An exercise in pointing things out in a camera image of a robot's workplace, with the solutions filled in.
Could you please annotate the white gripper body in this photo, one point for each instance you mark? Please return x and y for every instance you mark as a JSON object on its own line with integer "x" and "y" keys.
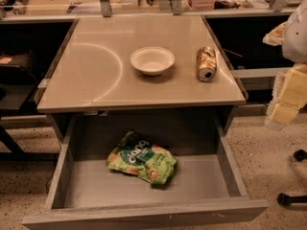
{"x": 295, "y": 40}

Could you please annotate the black device on shelf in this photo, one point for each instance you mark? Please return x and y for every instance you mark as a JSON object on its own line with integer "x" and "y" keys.
{"x": 17, "y": 7}

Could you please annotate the green rice chip bag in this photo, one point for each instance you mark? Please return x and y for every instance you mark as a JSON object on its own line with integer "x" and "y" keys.
{"x": 137, "y": 156}

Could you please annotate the black chair base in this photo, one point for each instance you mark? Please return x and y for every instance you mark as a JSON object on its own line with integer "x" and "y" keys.
{"x": 295, "y": 195}

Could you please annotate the gold soda can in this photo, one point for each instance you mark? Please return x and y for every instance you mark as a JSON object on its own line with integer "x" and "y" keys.
{"x": 206, "y": 63}

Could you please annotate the open grey drawer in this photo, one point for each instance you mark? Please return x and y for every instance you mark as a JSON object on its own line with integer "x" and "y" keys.
{"x": 85, "y": 195}

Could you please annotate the grey counter cabinet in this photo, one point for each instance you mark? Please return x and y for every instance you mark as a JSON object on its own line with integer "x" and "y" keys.
{"x": 129, "y": 62}

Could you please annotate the white bowl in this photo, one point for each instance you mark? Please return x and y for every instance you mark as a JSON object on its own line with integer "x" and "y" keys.
{"x": 152, "y": 61}

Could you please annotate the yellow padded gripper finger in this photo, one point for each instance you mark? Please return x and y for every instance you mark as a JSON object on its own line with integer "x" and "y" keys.
{"x": 276, "y": 36}
{"x": 289, "y": 95}

